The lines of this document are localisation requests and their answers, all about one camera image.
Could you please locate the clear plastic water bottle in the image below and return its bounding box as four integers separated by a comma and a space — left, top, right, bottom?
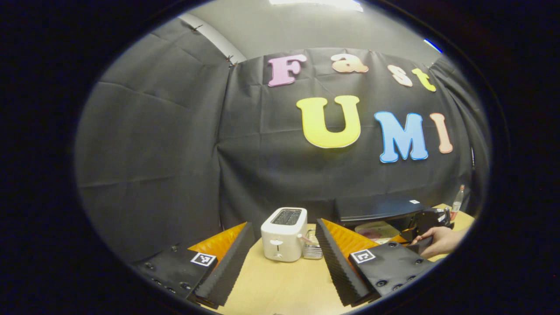
451, 185, 465, 221

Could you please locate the black electric oven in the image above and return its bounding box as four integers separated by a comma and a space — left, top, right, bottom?
336, 195, 427, 232

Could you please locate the white toaster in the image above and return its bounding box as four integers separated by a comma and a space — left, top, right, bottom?
261, 207, 308, 263

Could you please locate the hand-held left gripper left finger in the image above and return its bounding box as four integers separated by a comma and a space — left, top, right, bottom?
131, 222, 256, 307

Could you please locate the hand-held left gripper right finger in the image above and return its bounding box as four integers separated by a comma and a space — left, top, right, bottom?
315, 218, 438, 307

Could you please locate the large ceiling light panel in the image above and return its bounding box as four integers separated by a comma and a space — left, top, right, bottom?
269, 0, 364, 12

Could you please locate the small metal wire basket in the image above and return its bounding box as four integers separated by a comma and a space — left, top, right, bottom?
303, 230, 323, 260

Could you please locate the black backdrop cloth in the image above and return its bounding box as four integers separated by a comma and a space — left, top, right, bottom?
74, 17, 490, 263

